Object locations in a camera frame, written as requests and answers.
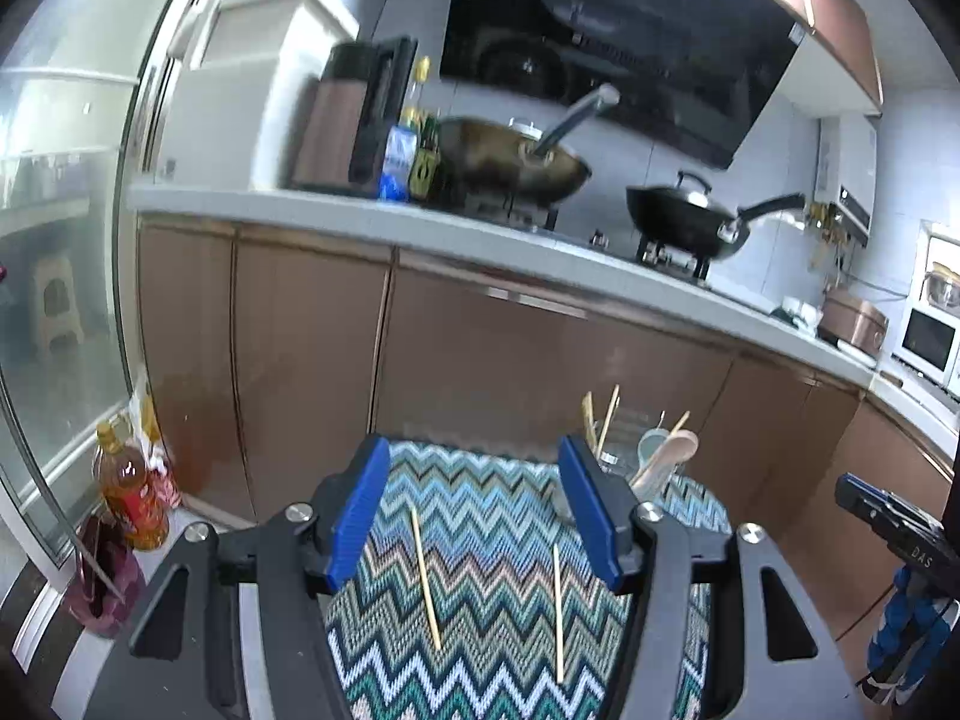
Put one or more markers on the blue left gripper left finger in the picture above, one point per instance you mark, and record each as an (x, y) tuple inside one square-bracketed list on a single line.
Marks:
[(359, 493)]

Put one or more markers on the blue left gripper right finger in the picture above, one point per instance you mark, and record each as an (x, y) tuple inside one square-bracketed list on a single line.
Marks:
[(594, 525)]

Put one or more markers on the bamboo chopstick two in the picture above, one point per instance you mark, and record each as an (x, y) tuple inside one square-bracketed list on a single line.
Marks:
[(589, 423)]

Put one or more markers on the bamboo chopstick five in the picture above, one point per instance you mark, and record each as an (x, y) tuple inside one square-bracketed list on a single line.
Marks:
[(421, 563)]

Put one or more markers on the clear plastic utensil holder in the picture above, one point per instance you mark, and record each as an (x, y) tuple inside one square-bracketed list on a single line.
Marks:
[(679, 497)]

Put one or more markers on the white ceramic spoon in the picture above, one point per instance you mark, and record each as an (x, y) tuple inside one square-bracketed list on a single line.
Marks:
[(648, 444), (674, 452)]

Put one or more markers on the bamboo chopstick six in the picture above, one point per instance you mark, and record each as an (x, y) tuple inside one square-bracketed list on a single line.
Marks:
[(558, 607)]

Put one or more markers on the bamboo chopstick three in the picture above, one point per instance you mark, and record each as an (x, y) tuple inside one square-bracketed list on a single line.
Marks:
[(680, 424)]

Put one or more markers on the right hand blue white glove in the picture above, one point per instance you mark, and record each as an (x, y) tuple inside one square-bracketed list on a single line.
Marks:
[(915, 624)]

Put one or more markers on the zigzag woven table mat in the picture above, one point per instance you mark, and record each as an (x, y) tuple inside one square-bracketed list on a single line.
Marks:
[(487, 524)]

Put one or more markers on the white microwave oven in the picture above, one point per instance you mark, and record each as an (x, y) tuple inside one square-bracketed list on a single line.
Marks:
[(928, 341)]

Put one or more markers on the cooking oil bottle on floor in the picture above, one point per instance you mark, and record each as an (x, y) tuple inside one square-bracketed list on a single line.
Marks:
[(123, 480)]

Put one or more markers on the brown rice cooker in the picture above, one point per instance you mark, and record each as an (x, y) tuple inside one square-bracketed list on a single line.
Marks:
[(845, 317)]

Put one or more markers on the black frying pan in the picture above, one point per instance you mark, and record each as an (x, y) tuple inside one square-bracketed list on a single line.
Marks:
[(685, 216)]

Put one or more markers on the green sauce bottle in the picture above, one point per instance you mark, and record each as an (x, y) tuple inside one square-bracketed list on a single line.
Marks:
[(427, 157)]

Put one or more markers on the blue white salt bag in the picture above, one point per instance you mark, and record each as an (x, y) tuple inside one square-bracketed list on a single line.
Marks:
[(397, 163)]

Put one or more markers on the yellow cap oil bottle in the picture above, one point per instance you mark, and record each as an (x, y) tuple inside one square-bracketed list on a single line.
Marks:
[(410, 114)]

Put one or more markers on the white gas water heater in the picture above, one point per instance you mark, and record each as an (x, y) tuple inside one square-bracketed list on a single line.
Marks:
[(844, 191)]

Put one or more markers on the beige plastic stool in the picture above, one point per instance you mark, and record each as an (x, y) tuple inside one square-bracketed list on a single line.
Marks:
[(54, 310)]

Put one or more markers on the black range hood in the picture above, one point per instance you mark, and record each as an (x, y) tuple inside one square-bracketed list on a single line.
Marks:
[(694, 74)]

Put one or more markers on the white storage box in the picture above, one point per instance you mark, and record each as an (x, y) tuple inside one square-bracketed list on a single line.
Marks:
[(247, 67)]

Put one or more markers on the steel wok with handle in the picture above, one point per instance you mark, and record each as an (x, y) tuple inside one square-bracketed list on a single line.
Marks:
[(484, 157)]

